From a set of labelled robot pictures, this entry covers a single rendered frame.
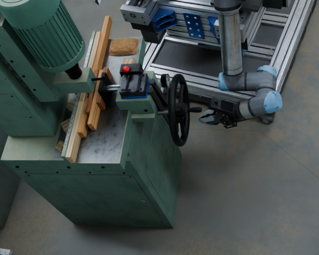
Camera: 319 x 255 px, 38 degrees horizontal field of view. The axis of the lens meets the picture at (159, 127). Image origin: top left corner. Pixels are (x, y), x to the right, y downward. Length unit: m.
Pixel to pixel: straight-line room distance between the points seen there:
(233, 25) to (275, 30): 1.14
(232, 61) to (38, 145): 0.86
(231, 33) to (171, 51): 1.16
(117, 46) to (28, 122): 0.48
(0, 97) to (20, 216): 1.21
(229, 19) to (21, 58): 0.73
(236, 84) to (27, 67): 0.78
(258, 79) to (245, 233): 0.93
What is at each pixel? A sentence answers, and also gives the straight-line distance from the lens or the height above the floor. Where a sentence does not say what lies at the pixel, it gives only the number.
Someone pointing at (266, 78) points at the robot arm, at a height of 0.86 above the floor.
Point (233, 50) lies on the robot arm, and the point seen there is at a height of 0.98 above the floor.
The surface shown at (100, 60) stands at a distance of 1.97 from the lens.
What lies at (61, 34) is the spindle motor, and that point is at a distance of 1.53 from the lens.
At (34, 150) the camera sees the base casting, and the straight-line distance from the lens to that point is 2.01.
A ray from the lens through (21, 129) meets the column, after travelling 2.02.
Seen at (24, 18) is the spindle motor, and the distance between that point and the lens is 1.46.
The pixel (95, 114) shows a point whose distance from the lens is 1.81.
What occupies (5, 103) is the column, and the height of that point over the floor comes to 1.06.
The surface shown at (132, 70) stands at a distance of 1.78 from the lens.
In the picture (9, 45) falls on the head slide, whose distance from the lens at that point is 1.61.
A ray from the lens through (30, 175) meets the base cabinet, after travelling 2.14.
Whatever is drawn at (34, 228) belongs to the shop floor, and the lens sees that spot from 2.82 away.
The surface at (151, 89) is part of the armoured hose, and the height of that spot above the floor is 0.97.
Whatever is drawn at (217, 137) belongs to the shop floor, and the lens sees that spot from 2.71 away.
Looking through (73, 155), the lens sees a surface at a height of 0.93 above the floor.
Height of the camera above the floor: 2.34
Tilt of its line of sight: 56 degrees down
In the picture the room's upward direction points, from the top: 25 degrees counter-clockwise
